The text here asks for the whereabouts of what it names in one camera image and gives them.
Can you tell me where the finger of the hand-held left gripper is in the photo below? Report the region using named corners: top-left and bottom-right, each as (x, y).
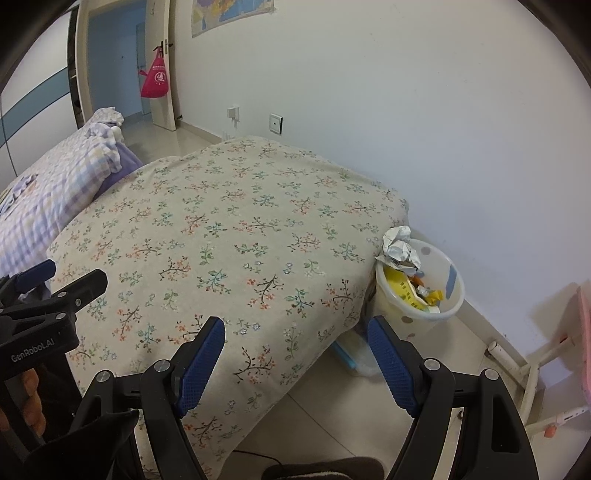
top-left (0, 259), bottom-right (57, 305)
top-left (0, 269), bottom-right (109, 333)

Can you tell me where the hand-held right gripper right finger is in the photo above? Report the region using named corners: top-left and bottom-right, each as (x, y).
top-left (367, 315), bottom-right (540, 480)

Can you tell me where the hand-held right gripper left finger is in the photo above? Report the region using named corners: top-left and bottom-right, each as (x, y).
top-left (74, 316), bottom-right (227, 480)

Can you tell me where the yellow snack packet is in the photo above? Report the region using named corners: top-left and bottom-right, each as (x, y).
top-left (385, 268), bottom-right (439, 313)

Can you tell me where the white dotted waste bin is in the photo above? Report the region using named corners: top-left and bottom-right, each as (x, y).
top-left (374, 237), bottom-right (465, 361)

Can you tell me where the white paper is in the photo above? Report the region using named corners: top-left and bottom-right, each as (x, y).
top-left (379, 225), bottom-right (422, 271)

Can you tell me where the person's left hand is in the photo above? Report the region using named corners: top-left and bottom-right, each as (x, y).
top-left (0, 368), bottom-right (46, 435)

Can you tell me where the patterned cloth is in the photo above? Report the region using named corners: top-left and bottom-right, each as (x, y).
top-left (0, 173), bottom-right (38, 213)

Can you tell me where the checked blanket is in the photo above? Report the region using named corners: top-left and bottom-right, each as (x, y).
top-left (0, 107), bottom-right (125, 278)

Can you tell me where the black cloth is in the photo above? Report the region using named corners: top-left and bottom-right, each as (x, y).
top-left (32, 408), bottom-right (141, 480)

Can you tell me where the floral tablecloth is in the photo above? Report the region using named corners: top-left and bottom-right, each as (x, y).
top-left (46, 135), bottom-right (411, 478)

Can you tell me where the purple bed sheet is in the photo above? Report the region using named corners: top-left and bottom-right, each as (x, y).
top-left (95, 141), bottom-right (146, 201)

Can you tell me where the white and blue wardrobe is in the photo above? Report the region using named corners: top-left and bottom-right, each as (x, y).
top-left (0, 9), bottom-right (86, 185)

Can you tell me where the pink bag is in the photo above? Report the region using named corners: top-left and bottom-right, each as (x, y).
top-left (140, 44), bottom-right (171, 99)

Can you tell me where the beige door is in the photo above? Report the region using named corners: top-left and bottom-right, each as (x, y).
top-left (147, 0), bottom-right (178, 132)

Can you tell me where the black cable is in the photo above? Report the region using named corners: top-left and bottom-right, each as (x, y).
top-left (235, 450), bottom-right (287, 464)

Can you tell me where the wall poster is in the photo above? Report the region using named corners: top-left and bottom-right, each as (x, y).
top-left (191, 0), bottom-right (278, 38)

